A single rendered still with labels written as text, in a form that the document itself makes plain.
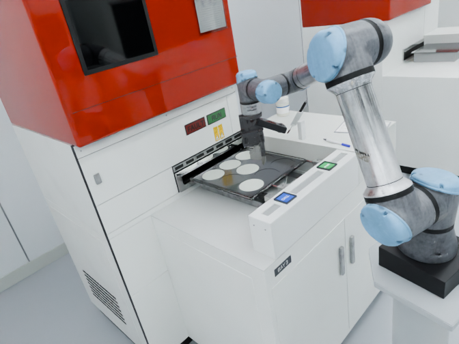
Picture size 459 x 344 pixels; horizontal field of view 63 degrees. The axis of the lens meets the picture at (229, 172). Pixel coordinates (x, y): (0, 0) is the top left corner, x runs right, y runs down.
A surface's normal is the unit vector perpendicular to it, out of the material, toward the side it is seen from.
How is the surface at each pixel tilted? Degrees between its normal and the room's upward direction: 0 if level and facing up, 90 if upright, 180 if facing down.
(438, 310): 0
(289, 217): 90
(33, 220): 90
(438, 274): 4
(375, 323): 0
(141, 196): 90
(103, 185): 90
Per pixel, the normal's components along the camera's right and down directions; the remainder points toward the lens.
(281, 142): -0.69, 0.42
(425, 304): -0.17, -0.88
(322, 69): -0.90, 0.22
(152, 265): 0.70, 0.20
